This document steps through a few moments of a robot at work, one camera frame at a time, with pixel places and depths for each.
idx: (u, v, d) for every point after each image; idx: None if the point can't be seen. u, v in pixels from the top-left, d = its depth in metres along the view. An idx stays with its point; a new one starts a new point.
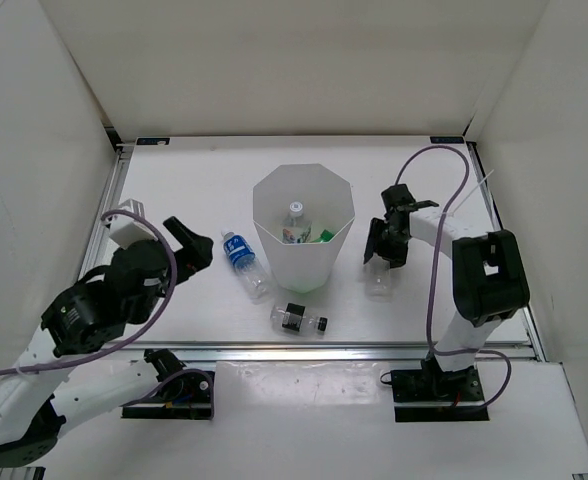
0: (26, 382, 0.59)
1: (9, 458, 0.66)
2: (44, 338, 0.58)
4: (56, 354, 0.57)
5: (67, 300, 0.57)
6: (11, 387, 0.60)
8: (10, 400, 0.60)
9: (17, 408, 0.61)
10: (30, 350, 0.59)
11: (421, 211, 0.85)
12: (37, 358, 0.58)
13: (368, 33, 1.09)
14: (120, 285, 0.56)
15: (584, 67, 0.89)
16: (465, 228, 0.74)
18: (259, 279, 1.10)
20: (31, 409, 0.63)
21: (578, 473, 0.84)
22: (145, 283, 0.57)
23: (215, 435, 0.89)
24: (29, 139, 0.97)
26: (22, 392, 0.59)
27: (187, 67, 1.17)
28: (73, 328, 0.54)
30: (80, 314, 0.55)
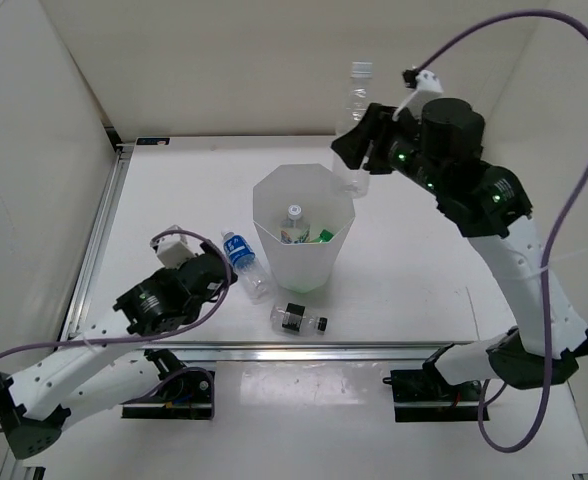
0: (90, 354, 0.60)
1: (36, 434, 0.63)
2: (118, 319, 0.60)
4: (130, 332, 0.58)
5: (142, 289, 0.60)
6: (73, 356, 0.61)
8: (71, 368, 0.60)
9: (71, 378, 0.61)
10: (99, 325, 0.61)
11: (512, 239, 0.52)
12: (108, 333, 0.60)
13: (368, 33, 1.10)
14: (190, 281, 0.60)
15: (584, 68, 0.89)
16: (566, 318, 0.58)
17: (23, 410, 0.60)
18: (259, 279, 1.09)
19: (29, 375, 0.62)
20: (75, 385, 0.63)
21: (578, 473, 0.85)
22: (209, 286, 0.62)
23: (216, 436, 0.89)
24: (29, 138, 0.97)
26: (83, 363, 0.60)
27: (187, 66, 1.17)
28: (147, 318, 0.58)
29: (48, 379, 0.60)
30: (156, 302, 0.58)
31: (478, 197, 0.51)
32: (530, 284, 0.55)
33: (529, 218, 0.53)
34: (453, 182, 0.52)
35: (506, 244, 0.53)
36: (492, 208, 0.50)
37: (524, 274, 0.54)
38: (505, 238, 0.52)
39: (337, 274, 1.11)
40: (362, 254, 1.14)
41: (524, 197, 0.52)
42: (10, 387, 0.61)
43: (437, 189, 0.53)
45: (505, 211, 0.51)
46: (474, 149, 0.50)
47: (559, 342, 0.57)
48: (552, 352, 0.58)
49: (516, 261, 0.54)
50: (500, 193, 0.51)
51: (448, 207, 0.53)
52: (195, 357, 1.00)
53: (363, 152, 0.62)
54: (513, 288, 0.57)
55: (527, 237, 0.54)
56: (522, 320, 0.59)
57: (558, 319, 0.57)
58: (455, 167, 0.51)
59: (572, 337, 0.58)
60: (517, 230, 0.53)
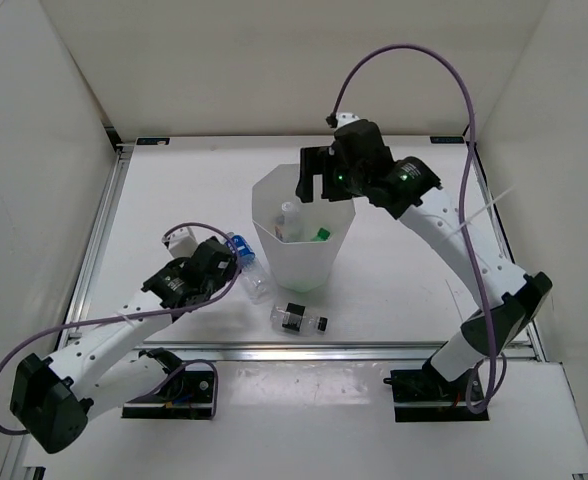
0: (130, 327, 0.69)
1: (76, 413, 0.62)
2: (149, 296, 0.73)
4: (163, 304, 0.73)
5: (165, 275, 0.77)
6: (113, 331, 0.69)
8: (113, 341, 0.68)
9: (111, 352, 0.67)
10: (133, 304, 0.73)
11: (427, 206, 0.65)
12: (143, 308, 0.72)
13: (368, 33, 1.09)
14: (202, 264, 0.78)
15: (585, 68, 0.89)
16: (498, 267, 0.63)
17: (70, 381, 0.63)
18: (258, 279, 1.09)
19: (67, 354, 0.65)
20: (109, 364, 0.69)
21: (578, 473, 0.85)
22: (220, 266, 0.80)
23: (216, 436, 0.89)
24: (29, 138, 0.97)
26: (123, 335, 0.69)
27: (187, 67, 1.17)
28: (175, 294, 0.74)
29: (90, 353, 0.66)
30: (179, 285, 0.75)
31: (394, 183, 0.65)
32: (453, 240, 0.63)
33: (441, 189, 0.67)
34: (372, 176, 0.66)
35: (422, 211, 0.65)
36: (404, 184, 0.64)
37: (445, 232, 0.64)
38: (420, 207, 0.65)
39: (336, 274, 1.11)
40: (362, 254, 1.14)
41: (431, 173, 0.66)
42: (50, 365, 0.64)
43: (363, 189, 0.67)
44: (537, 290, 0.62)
45: (417, 186, 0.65)
46: (378, 149, 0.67)
47: (496, 287, 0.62)
48: (494, 299, 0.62)
49: (435, 224, 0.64)
50: (408, 173, 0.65)
51: (375, 196, 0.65)
52: (194, 356, 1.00)
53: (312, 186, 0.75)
54: (446, 251, 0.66)
55: (442, 203, 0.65)
56: (468, 280, 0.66)
57: (490, 268, 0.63)
58: (365, 164, 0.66)
59: (512, 282, 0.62)
60: (429, 199, 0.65)
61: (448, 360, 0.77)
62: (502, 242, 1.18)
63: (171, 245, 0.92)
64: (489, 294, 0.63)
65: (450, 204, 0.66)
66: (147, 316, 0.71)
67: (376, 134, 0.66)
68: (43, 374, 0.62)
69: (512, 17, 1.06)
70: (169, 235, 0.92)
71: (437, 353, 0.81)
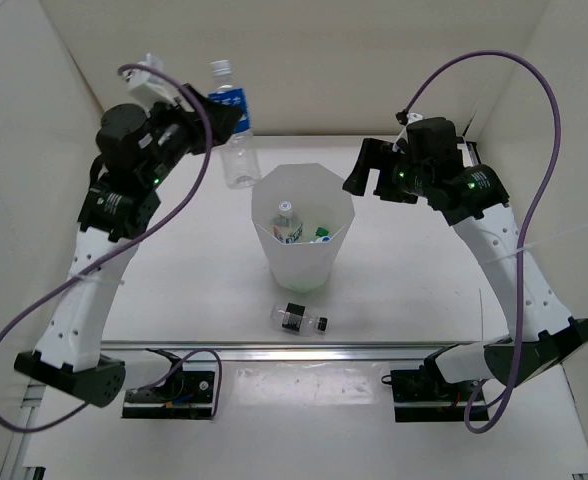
0: (96, 282, 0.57)
1: (96, 385, 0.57)
2: (93, 235, 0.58)
4: (114, 238, 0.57)
5: (96, 196, 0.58)
6: (78, 299, 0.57)
8: (83, 310, 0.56)
9: (92, 315, 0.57)
10: (82, 254, 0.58)
11: (487, 220, 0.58)
12: (94, 255, 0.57)
13: (368, 33, 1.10)
14: (128, 161, 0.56)
15: (584, 68, 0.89)
16: (544, 303, 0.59)
17: (70, 362, 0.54)
18: (259, 278, 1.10)
19: (50, 342, 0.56)
20: (99, 327, 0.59)
21: (578, 473, 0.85)
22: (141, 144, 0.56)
23: (216, 436, 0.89)
24: (29, 139, 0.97)
26: (95, 294, 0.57)
27: (187, 67, 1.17)
28: (118, 214, 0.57)
29: (72, 329, 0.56)
30: (119, 198, 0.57)
31: (457, 187, 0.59)
32: (504, 263, 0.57)
33: (507, 206, 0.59)
34: (437, 177, 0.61)
35: (481, 225, 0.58)
36: (469, 194, 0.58)
37: (498, 254, 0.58)
38: (479, 220, 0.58)
39: (336, 273, 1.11)
40: (362, 253, 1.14)
41: (501, 187, 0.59)
42: (41, 358, 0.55)
43: (426, 187, 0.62)
44: (579, 339, 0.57)
45: (482, 199, 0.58)
46: (450, 149, 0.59)
47: (534, 323, 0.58)
48: (529, 334, 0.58)
49: (490, 242, 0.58)
50: (476, 182, 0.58)
51: (435, 199, 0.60)
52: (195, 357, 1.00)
53: (366, 178, 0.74)
54: (493, 272, 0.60)
55: (503, 220, 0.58)
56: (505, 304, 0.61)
57: (536, 301, 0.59)
58: (434, 163, 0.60)
59: (553, 322, 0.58)
60: (492, 215, 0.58)
61: (450, 357, 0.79)
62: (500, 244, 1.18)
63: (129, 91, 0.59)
64: (525, 326, 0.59)
65: (511, 226, 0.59)
66: (105, 264, 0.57)
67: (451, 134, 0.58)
68: (41, 366, 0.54)
69: (512, 18, 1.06)
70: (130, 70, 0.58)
71: (446, 350, 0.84)
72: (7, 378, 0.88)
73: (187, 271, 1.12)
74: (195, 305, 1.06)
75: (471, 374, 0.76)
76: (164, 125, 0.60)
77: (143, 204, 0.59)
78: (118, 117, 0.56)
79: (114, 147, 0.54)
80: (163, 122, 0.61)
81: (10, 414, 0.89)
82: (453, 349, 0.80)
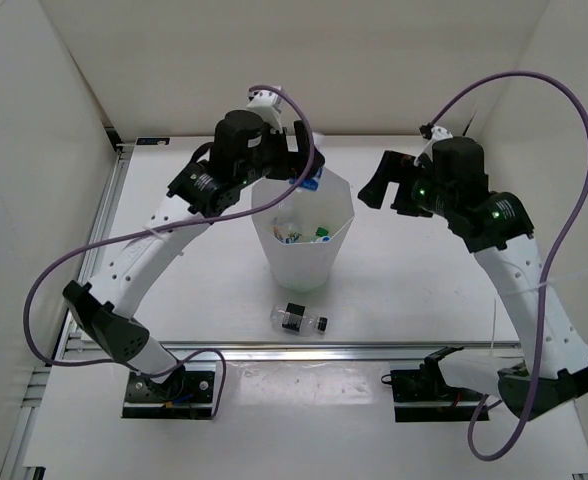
0: (161, 242, 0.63)
1: (127, 335, 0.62)
2: (177, 202, 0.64)
4: (194, 211, 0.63)
5: (190, 173, 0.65)
6: (142, 248, 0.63)
8: (141, 260, 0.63)
9: (147, 269, 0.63)
10: (160, 214, 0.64)
11: (511, 251, 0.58)
12: (171, 218, 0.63)
13: (368, 33, 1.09)
14: (231, 153, 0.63)
15: (584, 67, 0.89)
16: (566, 339, 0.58)
17: (112, 303, 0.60)
18: (259, 278, 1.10)
19: (106, 275, 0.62)
20: (147, 283, 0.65)
21: (578, 472, 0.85)
22: (248, 143, 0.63)
23: (216, 436, 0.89)
24: (29, 138, 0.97)
26: (156, 253, 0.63)
27: (187, 66, 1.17)
28: (204, 193, 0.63)
29: (126, 274, 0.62)
30: (209, 181, 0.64)
31: (481, 214, 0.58)
32: (526, 295, 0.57)
33: (532, 236, 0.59)
34: (461, 201, 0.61)
35: (503, 256, 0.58)
36: (492, 223, 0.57)
37: (519, 286, 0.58)
38: (503, 250, 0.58)
39: (336, 273, 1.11)
40: (362, 253, 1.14)
41: (526, 217, 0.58)
42: (90, 289, 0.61)
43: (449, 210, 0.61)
44: None
45: (505, 229, 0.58)
46: (477, 175, 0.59)
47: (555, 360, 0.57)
48: (547, 370, 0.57)
49: (512, 273, 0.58)
50: (501, 211, 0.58)
51: (458, 223, 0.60)
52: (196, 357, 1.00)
53: (383, 192, 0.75)
54: (513, 303, 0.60)
55: (526, 253, 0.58)
56: (523, 337, 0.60)
57: (557, 338, 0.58)
58: (458, 187, 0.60)
59: (573, 361, 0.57)
60: (515, 245, 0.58)
61: (458, 364, 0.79)
62: None
63: (251, 107, 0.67)
64: (544, 363, 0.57)
65: (534, 260, 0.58)
66: (177, 230, 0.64)
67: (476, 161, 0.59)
68: (88, 298, 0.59)
69: (512, 17, 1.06)
70: (257, 92, 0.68)
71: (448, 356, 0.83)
72: (7, 378, 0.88)
73: (187, 271, 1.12)
74: (196, 305, 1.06)
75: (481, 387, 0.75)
76: (267, 140, 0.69)
77: (227, 193, 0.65)
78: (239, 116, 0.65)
79: (228, 134, 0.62)
80: (266, 139, 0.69)
81: (10, 414, 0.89)
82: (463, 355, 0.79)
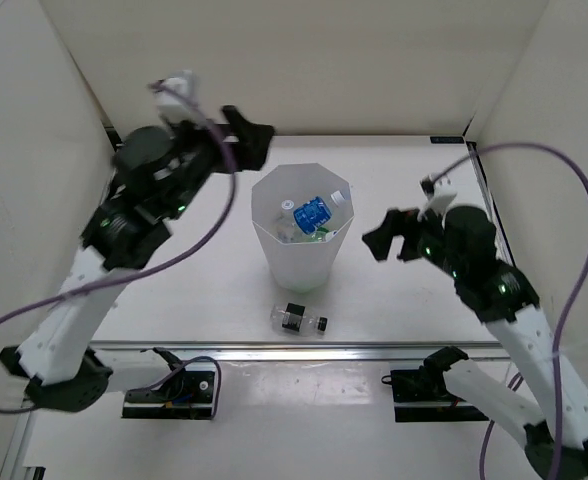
0: (76, 308, 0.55)
1: (69, 396, 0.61)
2: (91, 257, 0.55)
4: (108, 268, 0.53)
5: (100, 216, 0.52)
6: (62, 315, 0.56)
8: (61, 329, 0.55)
9: (72, 335, 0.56)
10: (75, 273, 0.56)
11: (520, 326, 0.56)
12: (87, 278, 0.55)
13: (368, 33, 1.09)
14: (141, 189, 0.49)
15: (585, 67, 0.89)
16: (585, 406, 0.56)
17: (40, 377, 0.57)
18: (259, 278, 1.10)
19: (31, 345, 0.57)
20: (78, 347, 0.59)
21: None
22: (156, 175, 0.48)
23: (215, 436, 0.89)
24: (29, 138, 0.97)
26: (75, 320, 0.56)
27: (187, 67, 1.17)
28: (117, 244, 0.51)
29: (49, 344, 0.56)
30: (121, 225, 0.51)
31: (489, 289, 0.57)
32: (540, 367, 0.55)
33: (538, 308, 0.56)
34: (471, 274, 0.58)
35: (514, 330, 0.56)
36: (500, 298, 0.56)
37: (533, 359, 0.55)
38: (512, 324, 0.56)
39: (336, 273, 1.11)
40: (362, 253, 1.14)
41: (532, 288, 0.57)
42: (20, 359, 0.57)
43: (458, 278, 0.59)
44: None
45: (513, 301, 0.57)
46: (487, 248, 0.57)
47: (578, 429, 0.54)
48: (571, 441, 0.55)
49: (525, 346, 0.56)
50: (507, 284, 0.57)
51: (467, 297, 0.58)
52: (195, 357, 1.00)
53: (389, 244, 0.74)
54: (528, 374, 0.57)
55: (536, 324, 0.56)
56: (542, 404, 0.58)
57: (576, 406, 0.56)
58: (469, 260, 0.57)
59: None
60: (525, 318, 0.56)
61: (468, 383, 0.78)
62: (502, 242, 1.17)
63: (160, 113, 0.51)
64: (566, 433, 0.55)
65: (545, 330, 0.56)
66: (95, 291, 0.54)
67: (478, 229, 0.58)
68: (19, 368, 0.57)
69: (512, 17, 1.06)
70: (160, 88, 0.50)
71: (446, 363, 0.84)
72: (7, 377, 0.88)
73: (187, 271, 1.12)
74: (195, 305, 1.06)
75: (489, 407, 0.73)
76: (189, 147, 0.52)
77: (148, 236, 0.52)
78: (143, 138, 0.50)
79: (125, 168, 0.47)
80: (188, 146, 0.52)
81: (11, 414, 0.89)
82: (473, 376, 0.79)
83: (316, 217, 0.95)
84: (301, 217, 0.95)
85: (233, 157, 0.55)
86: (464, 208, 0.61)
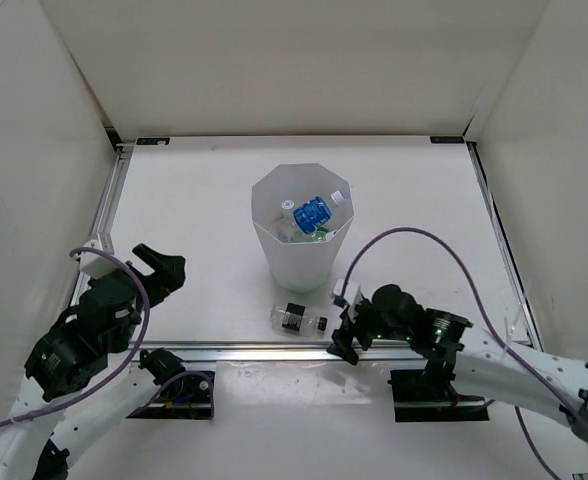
0: (23, 431, 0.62)
1: None
2: (33, 386, 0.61)
4: (46, 399, 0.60)
5: (43, 350, 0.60)
6: (12, 434, 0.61)
8: (14, 445, 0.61)
9: (25, 448, 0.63)
10: (21, 399, 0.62)
11: (470, 345, 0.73)
12: (30, 405, 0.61)
13: (368, 33, 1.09)
14: (95, 326, 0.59)
15: (586, 67, 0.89)
16: (559, 367, 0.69)
17: None
18: (259, 278, 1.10)
19: None
20: (30, 455, 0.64)
21: (578, 473, 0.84)
22: (116, 315, 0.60)
23: (215, 436, 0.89)
24: (29, 138, 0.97)
26: (22, 439, 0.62)
27: (187, 67, 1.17)
28: (62, 372, 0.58)
29: (3, 459, 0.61)
30: (65, 355, 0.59)
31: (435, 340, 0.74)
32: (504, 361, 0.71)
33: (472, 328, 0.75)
34: (418, 334, 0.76)
35: (471, 352, 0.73)
36: (444, 340, 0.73)
37: (495, 359, 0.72)
38: (466, 350, 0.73)
39: (336, 273, 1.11)
40: (363, 253, 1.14)
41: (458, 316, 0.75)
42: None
43: (414, 342, 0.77)
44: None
45: (453, 334, 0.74)
46: (415, 310, 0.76)
47: (570, 386, 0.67)
48: (575, 399, 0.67)
49: (485, 357, 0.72)
50: (440, 326, 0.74)
51: (427, 353, 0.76)
52: (196, 357, 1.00)
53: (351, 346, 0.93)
54: (505, 373, 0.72)
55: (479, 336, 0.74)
56: (536, 386, 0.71)
57: (553, 372, 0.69)
58: (409, 327, 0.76)
59: (579, 377, 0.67)
60: (470, 337, 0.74)
61: (473, 384, 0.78)
62: (502, 242, 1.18)
63: (83, 267, 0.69)
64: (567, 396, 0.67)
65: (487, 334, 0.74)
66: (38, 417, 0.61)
67: (401, 307, 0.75)
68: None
69: (512, 17, 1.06)
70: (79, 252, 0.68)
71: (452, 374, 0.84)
72: (7, 377, 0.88)
73: (186, 271, 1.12)
74: (194, 305, 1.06)
75: (509, 399, 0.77)
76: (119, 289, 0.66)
77: (88, 366, 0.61)
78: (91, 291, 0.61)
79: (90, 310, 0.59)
80: None
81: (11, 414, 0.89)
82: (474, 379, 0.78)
83: (316, 217, 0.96)
84: (301, 217, 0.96)
85: (155, 284, 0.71)
86: (383, 290, 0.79)
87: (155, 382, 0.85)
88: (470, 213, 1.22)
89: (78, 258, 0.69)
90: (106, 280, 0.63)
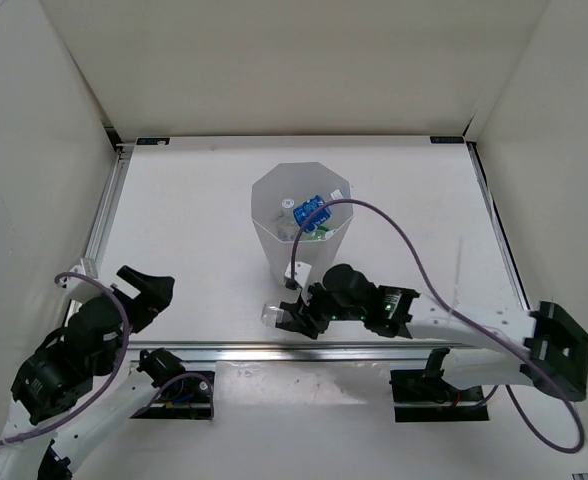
0: (14, 452, 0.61)
1: None
2: (21, 409, 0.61)
4: (33, 422, 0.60)
5: (29, 372, 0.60)
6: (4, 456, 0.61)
8: (7, 467, 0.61)
9: (20, 468, 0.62)
10: (11, 420, 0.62)
11: (416, 315, 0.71)
12: (20, 427, 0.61)
13: (369, 32, 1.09)
14: (81, 348, 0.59)
15: (587, 66, 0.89)
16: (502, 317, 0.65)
17: None
18: (259, 278, 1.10)
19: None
20: (27, 473, 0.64)
21: (578, 473, 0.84)
22: (104, 339, 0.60)
23: (215, 436, 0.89)
24: (29, 138, 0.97)
26: (16, 459, 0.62)
27: (187, 67, 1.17)
28: (45, 396, 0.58)
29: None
30: (48, 379, 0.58)
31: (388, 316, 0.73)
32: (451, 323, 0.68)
33: (420, 298, 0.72)
34: (371, 312, 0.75)
35: (418, 322, 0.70)
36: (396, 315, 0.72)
37: (442, 322, 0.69)
38: (413, 320, 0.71)
39: None
40: (362, 254, 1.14)
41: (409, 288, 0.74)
42: None
43: (366, 320, 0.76)
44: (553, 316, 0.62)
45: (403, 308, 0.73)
46: (367, 288, 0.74)
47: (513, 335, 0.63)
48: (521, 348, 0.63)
49: (433, 322, 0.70)
50: (391, 301, 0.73)
51: (379, 329, 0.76)
52: (196, 357, 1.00)
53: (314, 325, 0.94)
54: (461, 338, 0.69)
55: (425, 305, 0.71)
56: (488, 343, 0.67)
57: (496, 324, 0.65)
58: (362, 304, 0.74)
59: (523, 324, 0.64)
60: (414, 307, 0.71)
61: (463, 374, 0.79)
62: (502, 242, 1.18)
63: (70, 293, 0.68)
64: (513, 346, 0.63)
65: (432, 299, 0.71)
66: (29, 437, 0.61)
67: (352, 285, 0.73)
68: None
69: (513, 17, 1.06)
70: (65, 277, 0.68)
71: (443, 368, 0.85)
72: (8, 377, 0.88)
73: (186, 271, 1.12)
74: (194, 305, 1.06)
75: (493, 378, 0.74)
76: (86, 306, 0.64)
77: (73, 389, 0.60)
78: (82, 313, 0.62)
79: (78, 333, 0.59)
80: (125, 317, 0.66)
81: None
82: (460, 365, 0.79)
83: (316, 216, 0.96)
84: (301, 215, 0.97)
85: (144, 304, 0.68)
86: (334, 268, 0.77)
87: (153, 385, 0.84)
88: (470, 211, 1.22)
89: (65, 286, 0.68)
90: (95, 304, 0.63)
